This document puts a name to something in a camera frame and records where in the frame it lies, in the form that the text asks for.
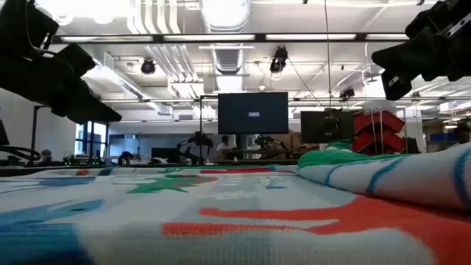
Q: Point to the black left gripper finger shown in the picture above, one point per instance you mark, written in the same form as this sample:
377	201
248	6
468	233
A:
92	108

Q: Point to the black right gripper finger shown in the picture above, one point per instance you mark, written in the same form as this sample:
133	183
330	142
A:
397	86
401	55

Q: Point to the dinosaur print towel green backing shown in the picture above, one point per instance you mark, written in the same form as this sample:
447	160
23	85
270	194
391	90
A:
228	221

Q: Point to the background black robot arm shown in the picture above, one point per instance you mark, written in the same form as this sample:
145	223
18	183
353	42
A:
268	141
197	141

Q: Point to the red storage bin rack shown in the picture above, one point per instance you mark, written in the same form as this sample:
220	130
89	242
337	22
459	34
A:
382	125

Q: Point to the black metal stand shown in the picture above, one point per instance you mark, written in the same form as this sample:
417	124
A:
34	125

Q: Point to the black tilted screen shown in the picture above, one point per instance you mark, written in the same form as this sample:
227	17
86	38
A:
3	134

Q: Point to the blue storage bins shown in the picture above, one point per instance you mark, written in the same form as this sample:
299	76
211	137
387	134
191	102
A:
443	137

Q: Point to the low black screen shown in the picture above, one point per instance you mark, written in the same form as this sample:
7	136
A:
165	153

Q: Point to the small black monitor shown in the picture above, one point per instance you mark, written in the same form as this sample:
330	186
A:
316	127

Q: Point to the large dark monitor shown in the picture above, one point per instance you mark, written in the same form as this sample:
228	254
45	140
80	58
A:
254	110

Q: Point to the background black desk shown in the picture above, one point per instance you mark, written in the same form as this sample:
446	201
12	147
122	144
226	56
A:
257	151

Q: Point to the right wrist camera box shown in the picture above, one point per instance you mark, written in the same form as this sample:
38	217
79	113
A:
428	20

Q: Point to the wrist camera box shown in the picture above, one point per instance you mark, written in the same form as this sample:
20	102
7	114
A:
428	20
22	25

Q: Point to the black ceiling camera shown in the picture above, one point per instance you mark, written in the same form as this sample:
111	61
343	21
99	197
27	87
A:
148	67
347	93
279	60

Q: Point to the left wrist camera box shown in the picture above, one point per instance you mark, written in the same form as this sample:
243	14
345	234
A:
22	25

